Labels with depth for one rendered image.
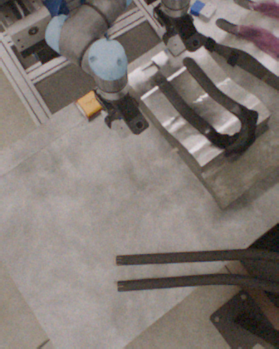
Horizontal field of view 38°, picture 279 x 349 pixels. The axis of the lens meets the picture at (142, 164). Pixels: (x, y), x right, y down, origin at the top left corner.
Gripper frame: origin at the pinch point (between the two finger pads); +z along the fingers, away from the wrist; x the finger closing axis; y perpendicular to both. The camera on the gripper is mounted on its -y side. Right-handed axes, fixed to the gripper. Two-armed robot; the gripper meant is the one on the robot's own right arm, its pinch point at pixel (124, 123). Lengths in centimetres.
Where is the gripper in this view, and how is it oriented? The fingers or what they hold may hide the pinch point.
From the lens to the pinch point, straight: 114.7
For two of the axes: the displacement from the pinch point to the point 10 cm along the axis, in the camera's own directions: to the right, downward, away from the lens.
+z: 0.2, 2.6, 9.7
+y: -6.0, -7.7, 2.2
